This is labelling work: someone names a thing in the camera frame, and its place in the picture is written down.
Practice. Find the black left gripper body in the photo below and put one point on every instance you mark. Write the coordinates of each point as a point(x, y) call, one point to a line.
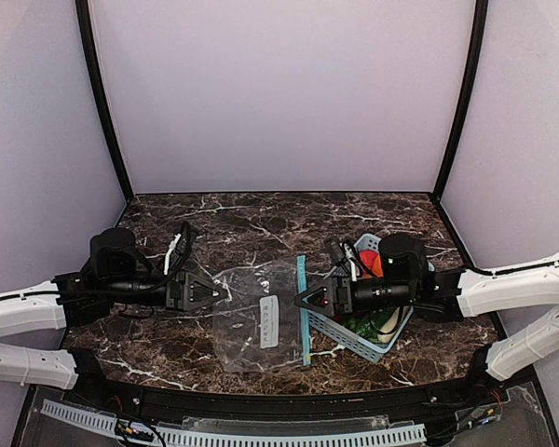
point(175, 291)

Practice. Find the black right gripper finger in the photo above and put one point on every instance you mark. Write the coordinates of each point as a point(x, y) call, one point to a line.
point(324, 308)
point(318, 295)

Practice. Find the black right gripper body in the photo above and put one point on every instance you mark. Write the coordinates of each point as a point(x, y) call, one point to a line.
point(341, 296)

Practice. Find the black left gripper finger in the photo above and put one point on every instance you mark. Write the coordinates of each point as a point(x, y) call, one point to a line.
point(194, 303)
point(201, 289)

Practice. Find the clear zip top bag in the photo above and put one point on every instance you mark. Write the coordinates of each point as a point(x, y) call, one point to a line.
point(258, 328)

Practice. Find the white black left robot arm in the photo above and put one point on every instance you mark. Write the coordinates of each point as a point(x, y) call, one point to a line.
point(116, 273)

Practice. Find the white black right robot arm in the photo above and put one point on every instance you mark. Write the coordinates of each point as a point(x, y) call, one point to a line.
point(452, 295)

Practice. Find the light blue plastic basket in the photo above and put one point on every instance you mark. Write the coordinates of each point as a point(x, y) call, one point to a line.
point(366, 300)

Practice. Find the pink red apple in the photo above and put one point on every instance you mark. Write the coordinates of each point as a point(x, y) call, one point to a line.
point(367, 258)

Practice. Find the green leafy vegetable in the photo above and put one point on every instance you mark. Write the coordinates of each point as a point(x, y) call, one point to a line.
point(361, 326)

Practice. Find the orange fruit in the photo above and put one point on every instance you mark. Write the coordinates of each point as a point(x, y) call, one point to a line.
point(377, 268)

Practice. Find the green cucumber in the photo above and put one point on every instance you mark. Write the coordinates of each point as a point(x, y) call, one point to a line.
point(380, 317)

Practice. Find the white radish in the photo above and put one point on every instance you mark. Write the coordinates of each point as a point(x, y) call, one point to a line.
point(389, 329)

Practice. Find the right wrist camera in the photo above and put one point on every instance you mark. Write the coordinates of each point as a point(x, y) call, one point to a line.
point(341, 257)

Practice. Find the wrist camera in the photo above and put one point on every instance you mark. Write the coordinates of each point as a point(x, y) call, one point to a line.
point(341, 257)
point(178, 248)

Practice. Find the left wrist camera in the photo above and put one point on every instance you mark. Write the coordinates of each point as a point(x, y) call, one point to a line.
point(178, 248)

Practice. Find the black front rail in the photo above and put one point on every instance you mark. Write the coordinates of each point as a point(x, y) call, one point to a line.
point(419, 403)

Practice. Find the white slotted cable duct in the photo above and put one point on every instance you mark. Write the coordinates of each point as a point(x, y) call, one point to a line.
point(373, 431)

